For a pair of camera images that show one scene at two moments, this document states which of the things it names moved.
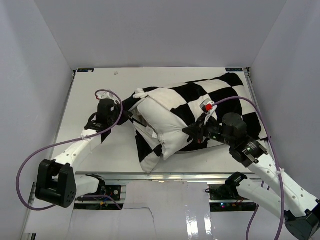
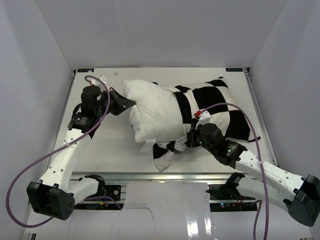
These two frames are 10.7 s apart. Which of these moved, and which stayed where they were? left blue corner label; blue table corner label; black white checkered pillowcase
Moved: black white checkered pillowcase
Stayed: blue table corner label; left blue corner label
